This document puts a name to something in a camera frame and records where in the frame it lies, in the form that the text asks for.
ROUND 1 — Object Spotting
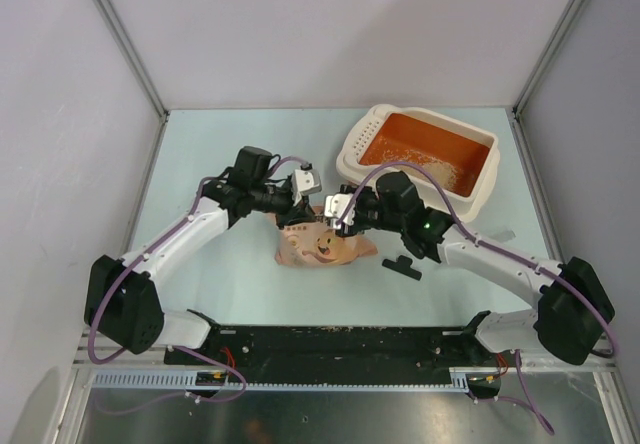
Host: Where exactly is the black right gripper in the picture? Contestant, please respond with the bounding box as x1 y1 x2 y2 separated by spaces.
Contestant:
336 184 405 237

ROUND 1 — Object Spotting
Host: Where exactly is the pink cat litter bag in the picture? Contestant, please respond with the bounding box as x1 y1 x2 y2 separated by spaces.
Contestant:
274 222 378 268

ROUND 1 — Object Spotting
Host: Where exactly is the black bag clip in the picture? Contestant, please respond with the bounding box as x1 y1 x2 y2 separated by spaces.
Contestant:
382 255 422 281

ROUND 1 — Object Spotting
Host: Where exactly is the white and orange litter box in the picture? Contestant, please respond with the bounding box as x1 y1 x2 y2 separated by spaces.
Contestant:
336 104 500 223

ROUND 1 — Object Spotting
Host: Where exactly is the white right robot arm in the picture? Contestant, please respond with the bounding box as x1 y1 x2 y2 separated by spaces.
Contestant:
323 171 615 365

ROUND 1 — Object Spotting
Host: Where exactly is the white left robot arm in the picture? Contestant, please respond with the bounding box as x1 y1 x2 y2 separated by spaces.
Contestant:
84 146 322 364

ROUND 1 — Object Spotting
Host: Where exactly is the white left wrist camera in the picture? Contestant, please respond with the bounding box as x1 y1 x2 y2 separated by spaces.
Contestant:
291 164 322 205

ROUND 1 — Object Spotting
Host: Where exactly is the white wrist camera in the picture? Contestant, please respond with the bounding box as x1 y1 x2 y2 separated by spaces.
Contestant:
291 164 322 205
322 193 355 230

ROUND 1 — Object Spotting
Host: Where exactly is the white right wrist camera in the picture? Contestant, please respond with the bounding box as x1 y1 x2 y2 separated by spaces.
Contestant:
322 193 355 230

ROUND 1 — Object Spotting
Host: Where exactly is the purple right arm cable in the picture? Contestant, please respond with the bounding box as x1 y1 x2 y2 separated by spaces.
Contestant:
334 161 621 435

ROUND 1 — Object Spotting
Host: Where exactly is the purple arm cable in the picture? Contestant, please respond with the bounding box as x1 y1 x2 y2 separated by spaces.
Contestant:
334 161 621 435
87 156 249 418

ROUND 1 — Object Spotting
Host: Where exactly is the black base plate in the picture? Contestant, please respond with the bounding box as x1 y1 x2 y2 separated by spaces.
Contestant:
164 324 510 399

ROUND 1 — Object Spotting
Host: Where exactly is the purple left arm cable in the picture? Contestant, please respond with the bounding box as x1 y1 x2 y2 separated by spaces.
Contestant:
87 156 249 418

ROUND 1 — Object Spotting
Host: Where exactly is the aluminium frame rail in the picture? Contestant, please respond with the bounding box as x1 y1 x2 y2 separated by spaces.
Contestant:
72 331 614 393

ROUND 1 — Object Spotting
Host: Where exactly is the left aluminium corner post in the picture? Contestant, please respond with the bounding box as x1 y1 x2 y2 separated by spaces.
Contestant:
92 0 168 119

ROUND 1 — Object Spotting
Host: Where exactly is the aluminium corner post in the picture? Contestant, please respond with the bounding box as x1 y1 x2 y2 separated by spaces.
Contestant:
512 0 590 119
92 0 168 119

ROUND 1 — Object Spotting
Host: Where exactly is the right aluminium corner post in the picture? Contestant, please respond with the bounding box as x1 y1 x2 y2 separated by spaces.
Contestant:
512 0 590 119

